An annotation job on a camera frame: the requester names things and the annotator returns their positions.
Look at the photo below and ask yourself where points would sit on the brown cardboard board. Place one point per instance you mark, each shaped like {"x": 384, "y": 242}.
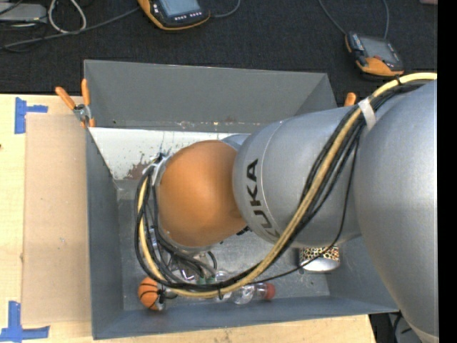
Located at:
{"x": 53, "y": 209}

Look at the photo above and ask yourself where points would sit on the orange toy basketball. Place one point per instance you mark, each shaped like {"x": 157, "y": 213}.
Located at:
{"x": 147, "y": 291}

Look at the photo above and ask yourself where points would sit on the grey metal bin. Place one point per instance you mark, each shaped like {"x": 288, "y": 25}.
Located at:
{"x": 107, "y": 227}

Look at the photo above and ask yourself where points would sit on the clear plastic bottle red cap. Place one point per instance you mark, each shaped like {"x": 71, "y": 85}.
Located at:
{"x": 250, "y": 293}

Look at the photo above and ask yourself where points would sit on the leopard print cup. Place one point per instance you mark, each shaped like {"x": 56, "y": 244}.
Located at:
{"x": 319, "y": 259}

